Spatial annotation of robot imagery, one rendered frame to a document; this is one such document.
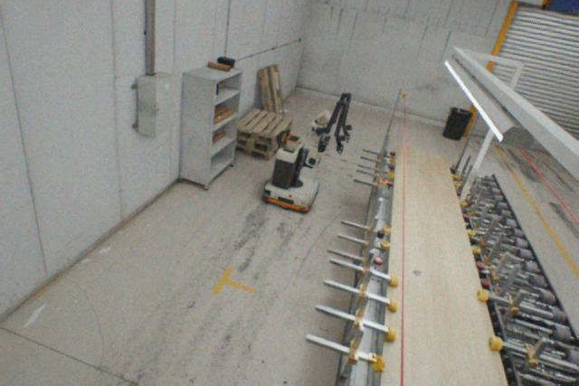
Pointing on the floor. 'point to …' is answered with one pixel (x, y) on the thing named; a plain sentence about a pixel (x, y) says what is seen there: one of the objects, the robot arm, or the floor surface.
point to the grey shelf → (198, 102)
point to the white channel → (564, 150)
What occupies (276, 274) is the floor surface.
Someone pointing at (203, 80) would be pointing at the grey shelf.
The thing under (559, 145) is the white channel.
